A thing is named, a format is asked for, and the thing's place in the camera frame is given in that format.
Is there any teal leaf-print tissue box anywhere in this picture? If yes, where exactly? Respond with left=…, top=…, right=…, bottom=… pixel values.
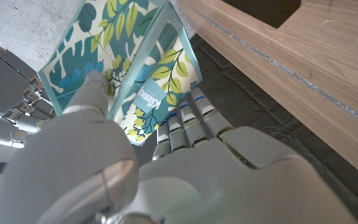
left=38, top=0, right=203, bottom=146

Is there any black curtain backdrop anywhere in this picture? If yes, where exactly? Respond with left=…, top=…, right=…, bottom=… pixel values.
left=135, top=33, right=358, bottom=224

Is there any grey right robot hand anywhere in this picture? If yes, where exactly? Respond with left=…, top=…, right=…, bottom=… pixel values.
left=0, top=37, right=57, bottom=149

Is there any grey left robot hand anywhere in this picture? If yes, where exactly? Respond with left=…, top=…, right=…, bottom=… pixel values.
left=0, top=70, right=358, bottom=224

